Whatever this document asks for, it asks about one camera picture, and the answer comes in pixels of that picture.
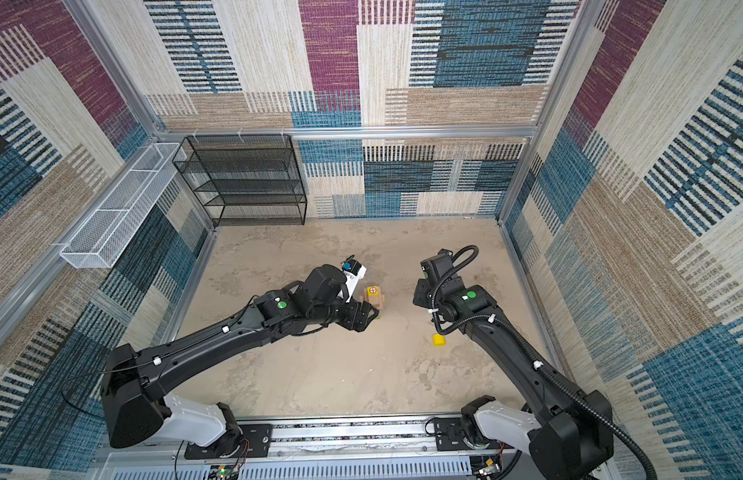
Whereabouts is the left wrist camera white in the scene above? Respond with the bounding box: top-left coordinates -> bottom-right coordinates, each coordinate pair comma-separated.
340,255 -> 366,303

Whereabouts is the aluminium mounting rail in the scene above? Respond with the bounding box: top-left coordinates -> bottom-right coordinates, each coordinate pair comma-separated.
86,413 -> 541,479

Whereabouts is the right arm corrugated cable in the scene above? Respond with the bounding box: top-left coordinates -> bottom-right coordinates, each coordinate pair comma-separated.
429,244 -> 659,480

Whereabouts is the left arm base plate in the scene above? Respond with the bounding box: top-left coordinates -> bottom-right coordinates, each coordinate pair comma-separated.
183,423 -> 273,460

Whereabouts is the white wire mesh basket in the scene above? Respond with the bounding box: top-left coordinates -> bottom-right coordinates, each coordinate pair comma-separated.
60,143 -> 179,269

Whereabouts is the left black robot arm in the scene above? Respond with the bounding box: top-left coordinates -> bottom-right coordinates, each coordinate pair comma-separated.
100,258 -> 379,458

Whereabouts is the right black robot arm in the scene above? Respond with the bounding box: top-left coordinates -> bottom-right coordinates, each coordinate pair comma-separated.
413,245 -> 615,479

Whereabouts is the black wire shelf rack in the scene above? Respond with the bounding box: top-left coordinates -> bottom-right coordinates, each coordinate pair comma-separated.
172,134 -> 307,227

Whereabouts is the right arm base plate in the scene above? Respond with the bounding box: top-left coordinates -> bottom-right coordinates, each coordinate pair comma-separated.
425,417 -> 501,452

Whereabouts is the small square wood block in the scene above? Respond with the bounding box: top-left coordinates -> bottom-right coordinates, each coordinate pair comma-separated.
375,295 -> 387,310

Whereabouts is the yellow cylinder block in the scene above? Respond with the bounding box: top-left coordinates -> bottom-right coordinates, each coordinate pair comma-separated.
433,334 -> 447,347

